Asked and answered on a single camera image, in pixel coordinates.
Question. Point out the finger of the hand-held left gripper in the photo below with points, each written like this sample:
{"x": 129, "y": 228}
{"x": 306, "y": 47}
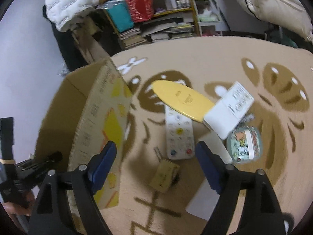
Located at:
{"x": 44, "y": 160}

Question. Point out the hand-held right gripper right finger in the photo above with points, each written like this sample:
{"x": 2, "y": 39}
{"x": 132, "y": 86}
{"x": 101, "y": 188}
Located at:
{"x": 209, "y": 169}

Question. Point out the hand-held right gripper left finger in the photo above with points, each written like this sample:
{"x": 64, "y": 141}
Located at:
{"x": 102, "y": 169}

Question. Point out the white rectangular box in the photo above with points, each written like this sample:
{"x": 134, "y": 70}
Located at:
{"x": 198, "y": 205}

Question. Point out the cartoon printed earphone case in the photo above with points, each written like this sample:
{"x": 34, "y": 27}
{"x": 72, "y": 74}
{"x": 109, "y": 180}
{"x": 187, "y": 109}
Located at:
{"x": 244, "y": 144}

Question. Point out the long white remote control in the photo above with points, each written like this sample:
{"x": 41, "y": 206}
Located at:
{"x": 179, "y": 137}

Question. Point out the brown cardboard box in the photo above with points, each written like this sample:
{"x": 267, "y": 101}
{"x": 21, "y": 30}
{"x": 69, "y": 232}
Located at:
{"x": 61, "y": 117}

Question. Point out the white fan remote control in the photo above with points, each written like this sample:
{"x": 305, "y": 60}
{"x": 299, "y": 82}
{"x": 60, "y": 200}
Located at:
{"x": 225, "y": 117}

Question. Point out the oval plastic case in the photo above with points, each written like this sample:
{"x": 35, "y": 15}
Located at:
{"x": 181, "y": 98}

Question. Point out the person's left hand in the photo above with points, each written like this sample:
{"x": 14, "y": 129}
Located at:
{"x": 18, "y": 208}

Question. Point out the beige patterned rug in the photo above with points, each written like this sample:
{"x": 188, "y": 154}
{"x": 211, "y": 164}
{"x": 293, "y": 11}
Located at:
{"x": 220, "y": 61}

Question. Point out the black garment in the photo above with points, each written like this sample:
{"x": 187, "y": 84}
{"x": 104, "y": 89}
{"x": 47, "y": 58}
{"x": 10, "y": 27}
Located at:
{"x": 63, "y": 46}

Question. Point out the flat cardboard sheets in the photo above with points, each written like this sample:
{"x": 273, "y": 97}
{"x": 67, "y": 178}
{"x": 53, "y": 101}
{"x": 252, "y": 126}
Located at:
{"x": 90, "y": 46}

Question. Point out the stack of books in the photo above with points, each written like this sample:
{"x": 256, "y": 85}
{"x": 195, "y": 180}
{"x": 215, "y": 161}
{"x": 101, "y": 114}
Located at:
{"x": 132, "y": 39}

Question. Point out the stack of flat magazines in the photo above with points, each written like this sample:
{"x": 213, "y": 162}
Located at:
{"x": 171, "y": 33}

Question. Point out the teal bag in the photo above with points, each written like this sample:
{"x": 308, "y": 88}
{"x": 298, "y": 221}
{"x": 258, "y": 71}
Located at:
{"x": 119, "y": 17}

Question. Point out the white puffer jacket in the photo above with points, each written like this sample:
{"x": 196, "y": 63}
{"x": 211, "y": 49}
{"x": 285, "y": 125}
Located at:
{"x": 66, "y": 2}

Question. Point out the wooden shelf with books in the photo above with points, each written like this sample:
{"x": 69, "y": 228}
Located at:
{"x": 171, "y": 11}

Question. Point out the red patterned bag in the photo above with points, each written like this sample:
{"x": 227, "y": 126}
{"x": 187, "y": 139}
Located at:
{"x": 140, "y": 7}

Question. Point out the cream pillow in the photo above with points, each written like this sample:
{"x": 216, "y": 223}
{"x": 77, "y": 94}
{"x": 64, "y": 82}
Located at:
{"x": 269, "y": 2}

